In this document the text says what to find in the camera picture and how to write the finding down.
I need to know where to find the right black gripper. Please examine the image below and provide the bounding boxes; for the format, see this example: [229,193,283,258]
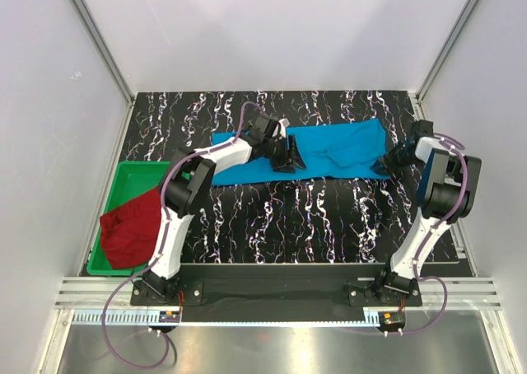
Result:
[372,142,421,178]

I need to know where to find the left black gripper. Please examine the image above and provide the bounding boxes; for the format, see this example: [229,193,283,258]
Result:
[263,135,306,175]

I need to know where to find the blue t shirt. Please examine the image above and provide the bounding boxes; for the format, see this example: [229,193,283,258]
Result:
[212,119,388,186]

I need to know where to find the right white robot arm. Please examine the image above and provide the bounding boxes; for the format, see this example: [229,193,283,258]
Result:
[366,120,483,306]

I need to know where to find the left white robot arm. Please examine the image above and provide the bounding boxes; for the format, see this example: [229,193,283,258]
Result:
[142,115,306,305]

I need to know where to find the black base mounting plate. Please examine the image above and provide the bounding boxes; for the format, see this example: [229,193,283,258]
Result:
[130,264,422,324]

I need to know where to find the green plastic bin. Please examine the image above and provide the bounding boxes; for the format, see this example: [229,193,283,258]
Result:
[86,161,170,277]

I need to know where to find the red t shirt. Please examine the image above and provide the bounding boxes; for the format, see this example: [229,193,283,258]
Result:
[100,188,161,269]

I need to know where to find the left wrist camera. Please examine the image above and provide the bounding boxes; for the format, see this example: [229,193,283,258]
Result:
[273,119,290,139]

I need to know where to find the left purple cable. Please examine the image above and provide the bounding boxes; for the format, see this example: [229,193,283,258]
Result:
[102,101,264,367]

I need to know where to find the right aluminium corner post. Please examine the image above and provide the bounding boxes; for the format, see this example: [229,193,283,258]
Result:
[415,0,482,104]

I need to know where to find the aluminium corner post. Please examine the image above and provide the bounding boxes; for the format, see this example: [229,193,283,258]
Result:
[69,0,135,106]
[415,0,482,104]

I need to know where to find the aluminium frame rail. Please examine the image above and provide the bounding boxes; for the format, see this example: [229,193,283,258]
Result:
[54,277,501,311]

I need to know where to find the left aluminium corner post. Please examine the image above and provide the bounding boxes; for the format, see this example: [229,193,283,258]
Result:
[69,0,135,106]

